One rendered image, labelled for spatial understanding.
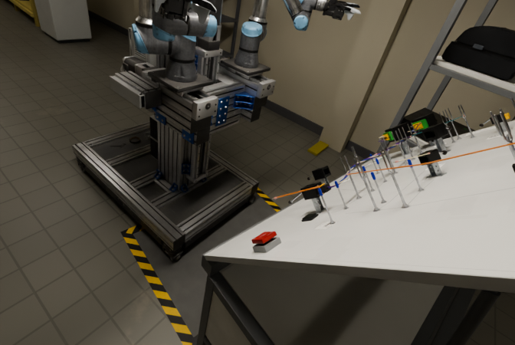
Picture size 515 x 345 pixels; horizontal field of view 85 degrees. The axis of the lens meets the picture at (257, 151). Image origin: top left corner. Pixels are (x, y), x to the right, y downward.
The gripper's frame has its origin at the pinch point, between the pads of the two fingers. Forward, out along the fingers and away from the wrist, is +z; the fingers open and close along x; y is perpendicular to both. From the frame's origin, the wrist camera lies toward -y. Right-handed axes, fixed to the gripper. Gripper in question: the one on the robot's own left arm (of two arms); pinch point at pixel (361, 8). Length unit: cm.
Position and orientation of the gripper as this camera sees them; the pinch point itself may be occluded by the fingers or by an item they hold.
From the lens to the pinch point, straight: 183.1
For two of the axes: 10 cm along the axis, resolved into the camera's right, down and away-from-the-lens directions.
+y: -1.6, 7.3, 6.6
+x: -2.4, 6.2, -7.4
